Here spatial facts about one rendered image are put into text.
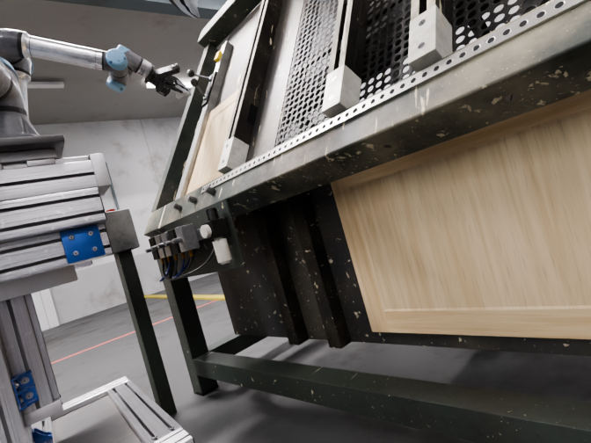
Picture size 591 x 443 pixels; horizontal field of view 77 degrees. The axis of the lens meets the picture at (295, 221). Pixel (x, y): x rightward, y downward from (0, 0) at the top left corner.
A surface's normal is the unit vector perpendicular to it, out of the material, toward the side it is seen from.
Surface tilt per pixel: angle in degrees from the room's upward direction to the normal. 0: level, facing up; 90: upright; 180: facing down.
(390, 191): 90
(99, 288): 90
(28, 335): 90
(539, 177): 90
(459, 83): 57
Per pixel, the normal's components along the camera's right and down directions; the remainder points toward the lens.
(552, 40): -0.73, -0.36
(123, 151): 0.57, -0.16
